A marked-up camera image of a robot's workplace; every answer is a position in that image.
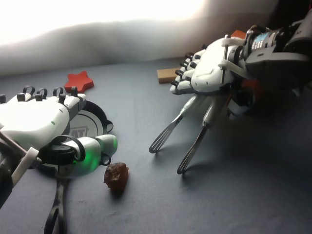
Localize black frying pan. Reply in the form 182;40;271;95
29;99;114;234

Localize grey table cloth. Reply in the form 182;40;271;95
0;56;312;234

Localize taped metal tongs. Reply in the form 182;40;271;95
148;94;230;175

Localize brown toy meat chunk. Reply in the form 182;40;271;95
103;162;129;195

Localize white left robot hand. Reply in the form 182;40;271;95
0;85;118;176

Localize red star block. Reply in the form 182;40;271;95
63;71;95;95

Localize large orange cube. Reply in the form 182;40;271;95
230;29;260;98

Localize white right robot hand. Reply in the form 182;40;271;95
170;34;248;117

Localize white backdrop cloth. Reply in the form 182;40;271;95
0;0;281;78

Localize tan wooden rectangular block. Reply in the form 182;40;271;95
156;68;186;84

